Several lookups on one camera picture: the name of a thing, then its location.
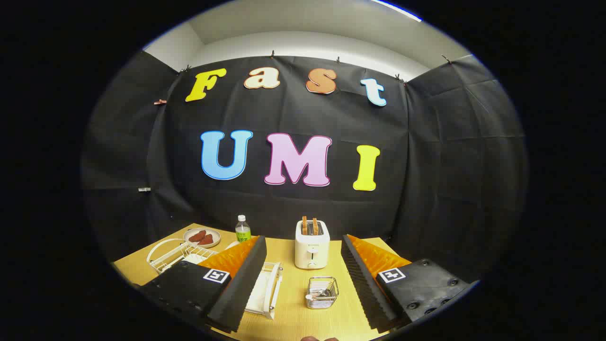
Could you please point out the green label drink bottle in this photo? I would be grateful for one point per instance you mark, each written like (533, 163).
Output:
(243, 232)

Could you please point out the white toaster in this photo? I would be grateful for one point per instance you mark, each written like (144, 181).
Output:
(311, 251)

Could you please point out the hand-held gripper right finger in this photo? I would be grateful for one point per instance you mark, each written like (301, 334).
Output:
(360, 284)

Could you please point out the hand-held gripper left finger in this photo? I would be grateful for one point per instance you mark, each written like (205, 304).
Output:
(246, 284)

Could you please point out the small beige plate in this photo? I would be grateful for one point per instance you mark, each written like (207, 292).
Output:
(189, 241)

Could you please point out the red sausage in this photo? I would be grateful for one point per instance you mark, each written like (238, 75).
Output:
(207, 239)
(196, 236)

